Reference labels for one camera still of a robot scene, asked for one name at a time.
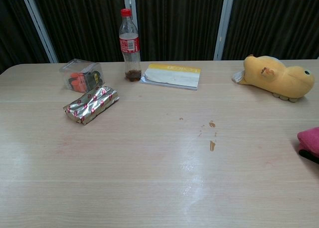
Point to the yellow plush toy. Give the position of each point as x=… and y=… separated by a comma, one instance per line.
x=281, y=78

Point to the black pleated curtain panel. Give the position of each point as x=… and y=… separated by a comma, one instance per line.
x=274, y=21
x=15, y=26
x=87, y=24
x=179, y=24

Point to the clear plastic box orange items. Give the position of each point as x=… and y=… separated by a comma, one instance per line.
x=81, y=76

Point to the yellow and white notepad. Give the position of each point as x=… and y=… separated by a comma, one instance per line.
x=174, y=77

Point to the silver foil snack packet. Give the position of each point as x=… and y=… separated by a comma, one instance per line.
x=91, y=104

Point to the pink microfibre cloth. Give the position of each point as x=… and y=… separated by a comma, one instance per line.
x=309, y=139

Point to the brown liquid spill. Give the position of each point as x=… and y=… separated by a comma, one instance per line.
x=212, y=146

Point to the cola bottle with red cap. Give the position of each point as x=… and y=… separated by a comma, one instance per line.
x=128, y=43

